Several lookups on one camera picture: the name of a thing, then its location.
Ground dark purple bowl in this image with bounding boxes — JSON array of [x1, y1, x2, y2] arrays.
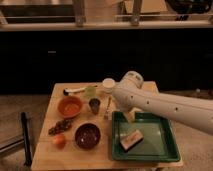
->
[[75, 123, 101, 150]]

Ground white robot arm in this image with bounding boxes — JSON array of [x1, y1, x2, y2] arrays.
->
[[112, 71, 213, 135]]

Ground metal fork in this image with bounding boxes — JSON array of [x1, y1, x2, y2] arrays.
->
[[104, 96, 111, 120]]

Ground brown sponge block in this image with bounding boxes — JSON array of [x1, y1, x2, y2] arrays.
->
[[120, 130, 144, 151]]

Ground small metal cup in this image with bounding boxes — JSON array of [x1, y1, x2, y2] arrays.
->
[[89, 98, 100, 114]]

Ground white cup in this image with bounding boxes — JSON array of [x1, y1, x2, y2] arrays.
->
[[102, 78, 116, 93]]

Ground green plastic tray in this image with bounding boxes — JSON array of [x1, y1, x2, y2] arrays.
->
[[112, 111, 180, 162]]

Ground light green cup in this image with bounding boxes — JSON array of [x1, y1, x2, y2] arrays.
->
[[84, 86, 96, 98]]

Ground orange bowl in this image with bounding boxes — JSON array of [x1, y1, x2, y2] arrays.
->
[[57, 96, 83, 119]]

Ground bunch of dark grapes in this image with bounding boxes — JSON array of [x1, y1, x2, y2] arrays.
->
[[48, 119, 72, 136]]

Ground orange fruit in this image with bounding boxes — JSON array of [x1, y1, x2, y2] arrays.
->
[[53, 134, 66, 149]]

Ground black bar stand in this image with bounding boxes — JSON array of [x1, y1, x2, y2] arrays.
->
[[21, 112, 32, 166]]

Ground white handled brush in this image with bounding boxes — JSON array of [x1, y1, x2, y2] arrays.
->
[[63, 87, 86, 96]]

